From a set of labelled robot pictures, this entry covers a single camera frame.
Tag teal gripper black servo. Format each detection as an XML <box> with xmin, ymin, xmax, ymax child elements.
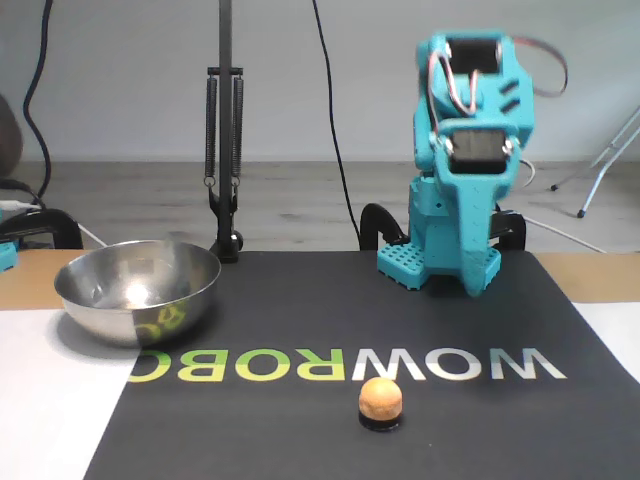
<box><xmin>432</xmin><ymin>117</ymin><xmax>525</xmax><ymax>300</ymax></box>

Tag orange wooden ball black base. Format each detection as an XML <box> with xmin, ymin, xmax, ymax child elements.
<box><xmin>357</xmin><ymin>377</ymin><xmax>404</xmax><ymax>432</ymax></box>

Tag metal bowl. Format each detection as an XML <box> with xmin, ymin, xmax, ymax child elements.
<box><xmin>53</xmin><ymin>239</ymin><xmax>222</xmax><ymax>350</ymax></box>

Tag black table clamp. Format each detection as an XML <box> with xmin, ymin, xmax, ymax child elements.
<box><xmin>359</xmin><ymin>202</ymin><xmax>407</xmax><ymax>252</ymax></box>
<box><xmin>492</xmin><ymin>208</ymin><xmax>527</xmax><ymax>252</ymax></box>

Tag white folding stand legs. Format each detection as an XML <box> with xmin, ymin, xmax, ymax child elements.
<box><xmin>549</xmin><ymin>103</ymin><xmax>640</xmax><ymax>219</ymax></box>

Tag black mat with wowrobo print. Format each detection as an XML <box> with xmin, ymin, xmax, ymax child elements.
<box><xmin>82</xmin><ymin>249</ymin><xmax>640</xmax><ymax>480</ymax></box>

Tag large black c clamp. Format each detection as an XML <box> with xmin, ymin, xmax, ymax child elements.
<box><xmin>0</xmin><ymin>207</ymin><xmax>85</xmax><ymax>251</ymax></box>

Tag small teal plastic part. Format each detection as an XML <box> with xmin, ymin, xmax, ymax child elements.
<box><xmin>0</xmin><ymin>238</ymin><xmax>20</xmax><ymax>275</ymax></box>

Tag red white black servo cable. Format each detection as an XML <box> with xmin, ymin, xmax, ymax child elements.
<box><xmin>512</xmin><ymin>33</ymin><xmax>570</xmax><ymax>100</ymax></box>
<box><xmin>425</xmin><ymin>47</ymin><xmax>485</xmax><ymax>137</ymax></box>

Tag thin black hanging cable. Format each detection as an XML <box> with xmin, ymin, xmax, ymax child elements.
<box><xmin>310</xmin><ymin>0</ymin><xmax>362</xmax><ymax>244</ymax></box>

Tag thick black hanging cable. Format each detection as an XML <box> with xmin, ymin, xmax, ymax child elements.
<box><xmin>0</xmin><ymin>0</ymin><xmax>55</xmax><ymax>211</ymax></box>

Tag white cable with plug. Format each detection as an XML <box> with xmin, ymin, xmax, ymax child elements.
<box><xmin>0</xmin><ymin>198</ymin><xmax>109</xmax><ymax>250</ymax></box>

